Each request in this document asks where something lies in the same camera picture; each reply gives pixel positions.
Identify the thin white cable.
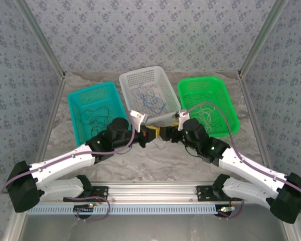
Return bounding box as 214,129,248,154
195,105,216,118
198,112,216,133

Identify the thin blue cable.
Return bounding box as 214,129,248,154
140,87,164,106
142,95,166,116
139,94,166,115
131,83,156,101

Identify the teal plastic basket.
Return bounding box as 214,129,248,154
68,81,128,146

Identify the green plastic basket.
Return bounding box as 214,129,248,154
177,76,240,138

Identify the white plastic basket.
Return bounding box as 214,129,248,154
118,66,182,125

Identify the small controller board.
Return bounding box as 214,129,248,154
73,203,96,214
217,204,238,217

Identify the left arm purple hose cable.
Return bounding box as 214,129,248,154
0,109,136,222

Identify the arm purple hose cable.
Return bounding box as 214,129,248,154
0,109,136,222
187,102,301,220

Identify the right arm purple hose cable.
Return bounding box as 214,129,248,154
187,102,301,220

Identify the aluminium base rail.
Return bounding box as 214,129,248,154
62,181,290,203

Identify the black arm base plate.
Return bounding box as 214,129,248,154
90,185,109,202
196,185,231,202

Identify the aluminium side rail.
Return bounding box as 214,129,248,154
29,74,67,185
238,71,276,183

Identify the white slotted cable duct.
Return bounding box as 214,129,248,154
27,203,223,216

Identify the aluminium frame post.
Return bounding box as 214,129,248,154
237,0,291,78

